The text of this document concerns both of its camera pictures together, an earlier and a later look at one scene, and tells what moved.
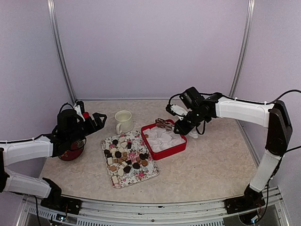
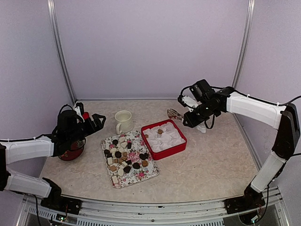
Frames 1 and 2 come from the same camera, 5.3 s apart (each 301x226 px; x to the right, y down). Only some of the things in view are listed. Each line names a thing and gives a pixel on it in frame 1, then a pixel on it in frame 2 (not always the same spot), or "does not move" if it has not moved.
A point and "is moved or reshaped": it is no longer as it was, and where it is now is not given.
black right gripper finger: (183, 126) -> (191, 119)
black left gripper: (99, 125) does not move
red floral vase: (76, 148) does not move
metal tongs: (161, 123) is moved or reshaped
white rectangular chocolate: (114, 179) does not move
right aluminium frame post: (245, 44) does not move
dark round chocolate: (127, 169) does not move
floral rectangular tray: (128, 159) does not move
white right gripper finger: (194, 133) -> (201, 127)
